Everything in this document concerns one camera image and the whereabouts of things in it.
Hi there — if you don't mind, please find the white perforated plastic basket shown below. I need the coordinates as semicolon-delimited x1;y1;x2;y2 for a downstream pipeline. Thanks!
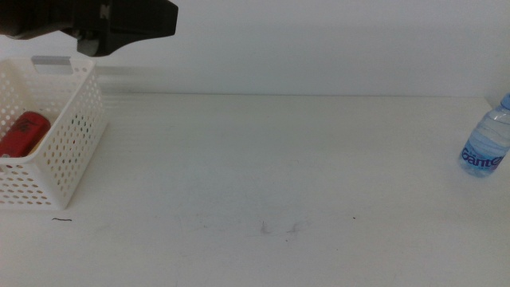
0;55;108;211

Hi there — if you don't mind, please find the clear water bottle blue label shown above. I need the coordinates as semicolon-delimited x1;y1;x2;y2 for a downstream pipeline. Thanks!
457;92;510;179

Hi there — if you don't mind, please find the red cola can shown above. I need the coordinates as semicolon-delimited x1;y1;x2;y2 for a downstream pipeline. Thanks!
0;111;52;159

